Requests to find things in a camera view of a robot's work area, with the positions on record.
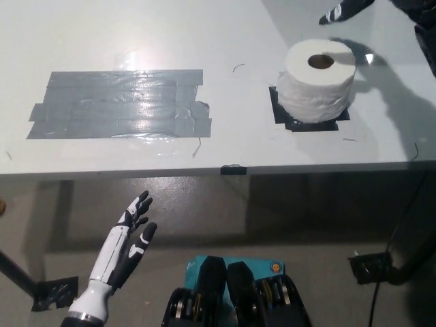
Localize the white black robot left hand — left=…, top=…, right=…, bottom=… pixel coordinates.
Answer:
left=89, top=190, right=158, bottom=297

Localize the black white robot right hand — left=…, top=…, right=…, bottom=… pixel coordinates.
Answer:
left=318, top=0, right=375, bottom=26

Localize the white toilet paper roll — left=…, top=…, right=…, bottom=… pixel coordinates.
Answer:
left=275, top=38, right=358, bottom=124

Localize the black floor tape patch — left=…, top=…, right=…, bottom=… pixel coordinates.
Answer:
left=31, top=276, right=79, bottom=313
left=347, top=253, right=395, bottom=285

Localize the black diagonal metal bar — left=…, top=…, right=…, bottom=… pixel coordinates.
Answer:
left=0, top=250, right=37, bottom=300

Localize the clear plastic tape film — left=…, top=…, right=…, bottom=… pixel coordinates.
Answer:
left=127, top=134, right=202, bottom=159

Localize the black tape square patch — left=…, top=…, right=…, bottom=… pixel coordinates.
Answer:
left=268, top=85, right=351, bottom=132

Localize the small black tape strip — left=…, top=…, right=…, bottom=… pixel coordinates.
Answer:
left=219, top=164, right=247, bottom=177

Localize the grey duct tape patch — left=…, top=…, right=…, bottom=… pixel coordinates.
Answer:
left=25, top=69, right=213, bottom=140

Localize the thin black cable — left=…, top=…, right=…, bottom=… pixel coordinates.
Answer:
left=369, top=281, right=384, bottom=327

